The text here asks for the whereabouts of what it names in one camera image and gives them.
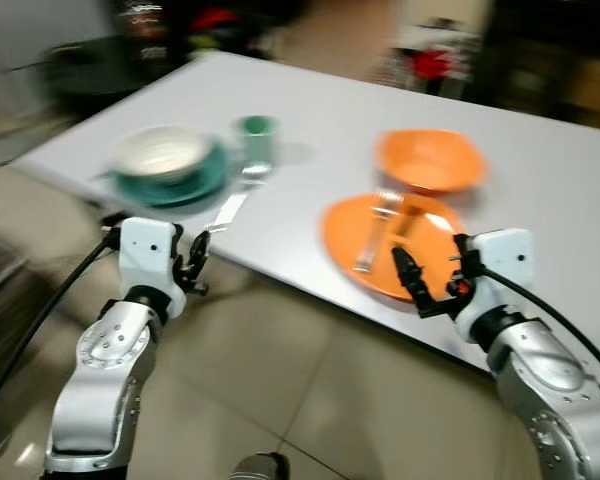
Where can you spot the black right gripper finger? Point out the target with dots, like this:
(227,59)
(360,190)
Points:
(408,272)
(461,252)

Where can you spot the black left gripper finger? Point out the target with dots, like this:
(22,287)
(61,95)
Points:
(189,246)
(204,250)

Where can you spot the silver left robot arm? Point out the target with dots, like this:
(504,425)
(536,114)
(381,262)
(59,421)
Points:
(105,370)

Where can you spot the orange plate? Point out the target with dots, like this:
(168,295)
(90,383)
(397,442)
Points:
(350,240)

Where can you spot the teal plate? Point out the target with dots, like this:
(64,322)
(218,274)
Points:
(205,175)

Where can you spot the white bowl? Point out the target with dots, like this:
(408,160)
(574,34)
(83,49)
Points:
(160,155)

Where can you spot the orange bowl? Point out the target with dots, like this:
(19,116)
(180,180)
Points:
(430,160)

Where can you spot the green cup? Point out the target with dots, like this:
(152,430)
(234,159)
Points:
(256,138)

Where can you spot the red and white toy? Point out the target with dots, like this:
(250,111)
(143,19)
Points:
(432,62)

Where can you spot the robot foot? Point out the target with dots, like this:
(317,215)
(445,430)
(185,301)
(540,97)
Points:
(260,467)

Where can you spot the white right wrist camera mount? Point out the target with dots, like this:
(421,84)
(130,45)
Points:
(500,265)

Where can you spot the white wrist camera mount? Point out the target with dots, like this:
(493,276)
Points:
(500,265)
(145,250)

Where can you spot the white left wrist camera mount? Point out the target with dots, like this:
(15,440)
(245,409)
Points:
(145,250)

